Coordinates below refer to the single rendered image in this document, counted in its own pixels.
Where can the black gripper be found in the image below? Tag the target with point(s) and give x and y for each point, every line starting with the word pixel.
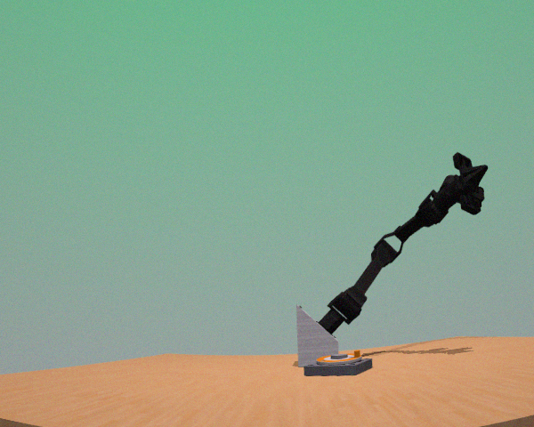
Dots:
pixel 462 188

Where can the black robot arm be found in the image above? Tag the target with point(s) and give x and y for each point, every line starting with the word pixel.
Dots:
pixel 350 301

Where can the orange round plate with centre hole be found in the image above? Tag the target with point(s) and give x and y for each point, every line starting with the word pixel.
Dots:
pixel 351 358

